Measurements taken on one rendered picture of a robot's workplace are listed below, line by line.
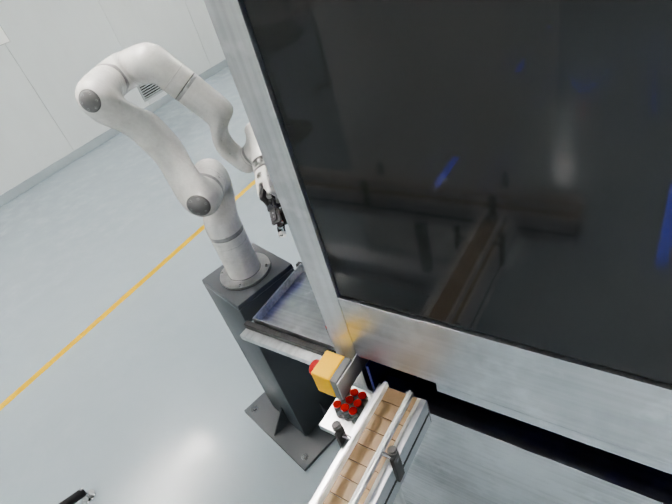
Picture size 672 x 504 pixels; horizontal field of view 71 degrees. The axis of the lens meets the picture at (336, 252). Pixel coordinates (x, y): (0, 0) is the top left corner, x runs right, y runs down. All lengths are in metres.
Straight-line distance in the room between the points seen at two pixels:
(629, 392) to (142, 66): 1.28
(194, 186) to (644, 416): 1.20
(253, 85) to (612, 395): 0.74
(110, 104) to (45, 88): 5.00
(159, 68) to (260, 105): 0.64
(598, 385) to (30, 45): 6.14
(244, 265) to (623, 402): 1.19
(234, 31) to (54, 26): 5.82
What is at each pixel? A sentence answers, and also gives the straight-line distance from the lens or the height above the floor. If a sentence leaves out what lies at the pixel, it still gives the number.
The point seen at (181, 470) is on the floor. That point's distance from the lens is 2.46.
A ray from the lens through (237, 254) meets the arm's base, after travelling 1.64.
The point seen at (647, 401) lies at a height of 1.17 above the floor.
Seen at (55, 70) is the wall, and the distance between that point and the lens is 6.47.
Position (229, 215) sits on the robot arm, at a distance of 1.60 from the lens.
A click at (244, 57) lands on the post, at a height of 1.71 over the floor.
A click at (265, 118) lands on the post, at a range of 0.80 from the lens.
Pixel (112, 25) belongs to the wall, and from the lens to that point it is 6.89.
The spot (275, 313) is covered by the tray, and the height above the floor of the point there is 0.88.
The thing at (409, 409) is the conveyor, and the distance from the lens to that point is 1.14.
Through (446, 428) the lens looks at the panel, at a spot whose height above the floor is 0.84.
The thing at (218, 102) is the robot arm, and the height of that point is 1.48.
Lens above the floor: 1.89
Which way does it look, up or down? 38 degrees down
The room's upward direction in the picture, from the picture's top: 17 degrees counter-clockwise
